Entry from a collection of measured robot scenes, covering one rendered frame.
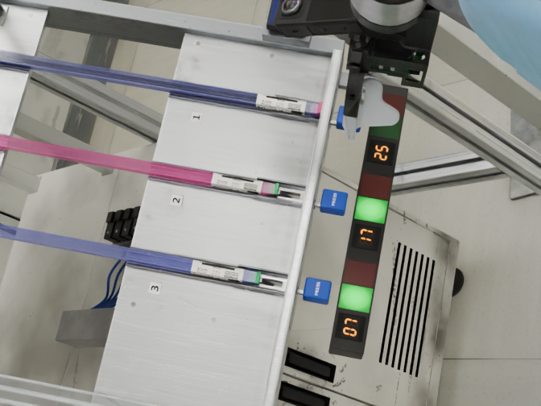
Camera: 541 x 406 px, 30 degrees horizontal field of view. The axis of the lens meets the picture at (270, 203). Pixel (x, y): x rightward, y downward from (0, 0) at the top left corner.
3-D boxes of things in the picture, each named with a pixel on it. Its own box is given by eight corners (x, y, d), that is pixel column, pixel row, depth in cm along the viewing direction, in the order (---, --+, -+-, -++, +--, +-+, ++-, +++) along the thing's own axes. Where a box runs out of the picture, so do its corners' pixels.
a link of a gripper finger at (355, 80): (355, 126, 106) (367, 54, 100) (340, 123, 106) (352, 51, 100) (361, 101, 109) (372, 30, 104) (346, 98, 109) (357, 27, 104)
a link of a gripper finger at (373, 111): (390, 161, 110) (405, 90, 104) (337, 151, 110) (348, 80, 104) (394, 144, 112) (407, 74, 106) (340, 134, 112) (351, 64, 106)
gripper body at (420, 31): (421, 94, 105) (435, 37, 93) (339, 80, 106) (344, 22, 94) (431, 30, 107) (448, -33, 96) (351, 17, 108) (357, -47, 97)
